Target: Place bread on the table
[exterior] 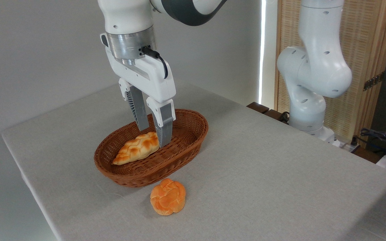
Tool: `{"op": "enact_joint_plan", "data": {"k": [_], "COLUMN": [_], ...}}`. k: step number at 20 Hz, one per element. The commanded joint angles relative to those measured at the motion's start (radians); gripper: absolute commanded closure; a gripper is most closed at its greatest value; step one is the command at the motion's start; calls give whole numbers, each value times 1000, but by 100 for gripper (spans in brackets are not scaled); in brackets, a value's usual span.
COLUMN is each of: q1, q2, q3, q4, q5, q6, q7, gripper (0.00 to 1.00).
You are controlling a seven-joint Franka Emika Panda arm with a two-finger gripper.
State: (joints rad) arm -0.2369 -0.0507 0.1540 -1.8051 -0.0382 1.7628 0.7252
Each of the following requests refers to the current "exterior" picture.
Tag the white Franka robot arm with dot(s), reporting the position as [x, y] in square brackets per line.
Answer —
[313, 67]

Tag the round knotted bread roll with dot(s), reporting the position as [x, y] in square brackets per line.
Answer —
[168, 197]

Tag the brown oval wicker basket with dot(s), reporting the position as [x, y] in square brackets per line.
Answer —
[179, 147]

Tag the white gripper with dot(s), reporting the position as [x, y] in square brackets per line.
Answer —
[152, 78]

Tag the dark wooden block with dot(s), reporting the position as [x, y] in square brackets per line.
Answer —
[258, 107]
[275, 115]

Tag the metal screen hinge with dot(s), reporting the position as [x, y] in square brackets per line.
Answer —
[374, 81]

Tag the bamboo folding screen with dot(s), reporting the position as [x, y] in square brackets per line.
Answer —
[364, 43]

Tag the long braided bread loaf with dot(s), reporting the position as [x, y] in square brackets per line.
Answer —
[136, 149]

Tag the grey tablecloth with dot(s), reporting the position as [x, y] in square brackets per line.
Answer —
[263, 180]

